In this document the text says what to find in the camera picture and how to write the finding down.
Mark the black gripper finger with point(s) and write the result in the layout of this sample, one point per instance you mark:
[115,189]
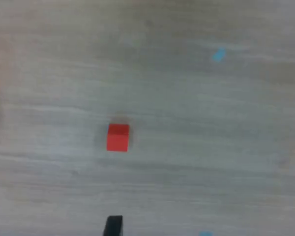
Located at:
[113,227]

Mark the small red cube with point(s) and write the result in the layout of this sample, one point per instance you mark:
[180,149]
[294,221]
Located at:
[118,140]

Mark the small blue tape piece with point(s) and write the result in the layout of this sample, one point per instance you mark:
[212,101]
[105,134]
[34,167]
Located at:
[218,55]
[205,234]

